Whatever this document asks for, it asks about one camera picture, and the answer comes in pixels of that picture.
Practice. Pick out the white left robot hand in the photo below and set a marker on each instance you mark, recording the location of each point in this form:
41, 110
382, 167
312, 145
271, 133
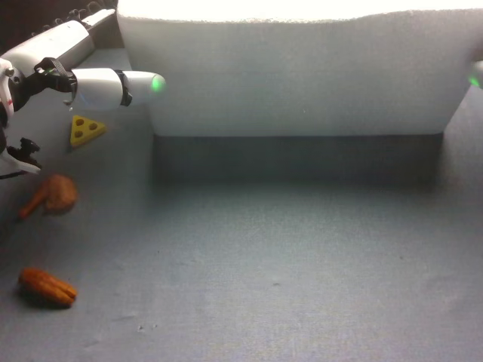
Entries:
98, 88

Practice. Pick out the white styrofoam lid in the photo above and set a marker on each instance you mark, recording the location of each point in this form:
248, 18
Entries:
294, 45

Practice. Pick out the white styrofoam three-cavity tray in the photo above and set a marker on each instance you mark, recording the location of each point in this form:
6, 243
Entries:
294, 105

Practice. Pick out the yellow toy cheese wedge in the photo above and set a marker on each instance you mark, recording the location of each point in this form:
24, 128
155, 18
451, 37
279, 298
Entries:
86, 126

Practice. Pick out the orange toy chicken drumstick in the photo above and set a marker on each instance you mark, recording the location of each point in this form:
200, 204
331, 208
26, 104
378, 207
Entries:
60, 194

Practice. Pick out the brown toy bread roll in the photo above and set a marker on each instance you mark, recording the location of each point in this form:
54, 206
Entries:
47, 286

